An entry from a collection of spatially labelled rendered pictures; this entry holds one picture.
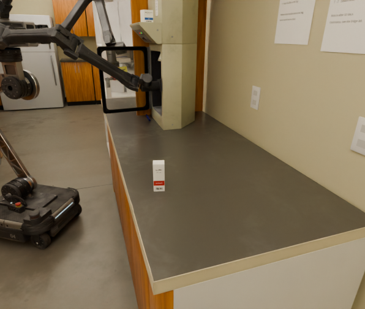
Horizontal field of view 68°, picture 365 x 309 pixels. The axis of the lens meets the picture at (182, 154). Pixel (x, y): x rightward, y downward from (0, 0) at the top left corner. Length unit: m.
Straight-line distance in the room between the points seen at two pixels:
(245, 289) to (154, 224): 0.30
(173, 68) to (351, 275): 1.21
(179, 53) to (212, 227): 1.01
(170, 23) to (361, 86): 0.94
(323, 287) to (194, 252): 0.46
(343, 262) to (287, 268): 0.22
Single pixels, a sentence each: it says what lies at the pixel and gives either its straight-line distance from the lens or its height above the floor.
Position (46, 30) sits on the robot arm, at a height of 1.46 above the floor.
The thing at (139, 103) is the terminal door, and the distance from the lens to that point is 1.85.
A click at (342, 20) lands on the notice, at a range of 1.13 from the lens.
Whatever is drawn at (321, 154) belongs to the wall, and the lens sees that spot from 1.17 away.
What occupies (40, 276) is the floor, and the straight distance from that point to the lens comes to 2.15.
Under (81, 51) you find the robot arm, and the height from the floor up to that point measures 1.37.
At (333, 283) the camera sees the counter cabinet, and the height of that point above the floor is 0.74.
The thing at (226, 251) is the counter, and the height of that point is 0.94.
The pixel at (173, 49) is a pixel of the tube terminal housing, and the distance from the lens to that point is 1.55.
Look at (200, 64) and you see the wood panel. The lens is 2.01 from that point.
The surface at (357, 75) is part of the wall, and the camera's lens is 1.06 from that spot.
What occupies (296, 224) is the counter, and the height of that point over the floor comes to 0.94.
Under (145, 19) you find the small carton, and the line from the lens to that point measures 1.57.
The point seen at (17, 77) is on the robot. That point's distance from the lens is 2.07.
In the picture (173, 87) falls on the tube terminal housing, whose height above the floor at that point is 1.18.
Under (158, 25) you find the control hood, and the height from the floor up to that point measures 1.50.
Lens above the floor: 1.44
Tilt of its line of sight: 23 degrees down
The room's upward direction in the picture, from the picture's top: 1 degrees clockwise
